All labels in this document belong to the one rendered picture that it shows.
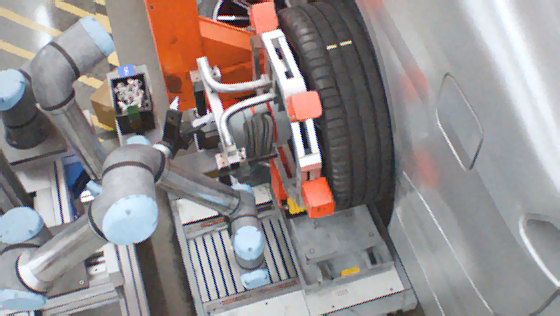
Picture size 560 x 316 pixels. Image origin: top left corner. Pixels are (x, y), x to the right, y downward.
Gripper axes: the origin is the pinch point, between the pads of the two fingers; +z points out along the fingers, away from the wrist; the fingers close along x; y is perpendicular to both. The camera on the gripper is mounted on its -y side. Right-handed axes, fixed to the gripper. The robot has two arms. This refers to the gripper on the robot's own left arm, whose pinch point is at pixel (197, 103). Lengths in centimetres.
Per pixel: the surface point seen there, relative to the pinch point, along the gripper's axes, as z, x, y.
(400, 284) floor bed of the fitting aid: 8, 79, 75
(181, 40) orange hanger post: 17.4, -16.6, -5.7
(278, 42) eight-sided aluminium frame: 12.2, 24.2, -27.9
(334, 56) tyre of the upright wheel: 9, 43, -34
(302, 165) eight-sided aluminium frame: -14.5, 45.9, -13.5
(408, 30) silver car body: -5, 66, -66
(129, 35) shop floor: 78, -104, 83
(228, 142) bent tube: -20.1, 25.5, -18.3
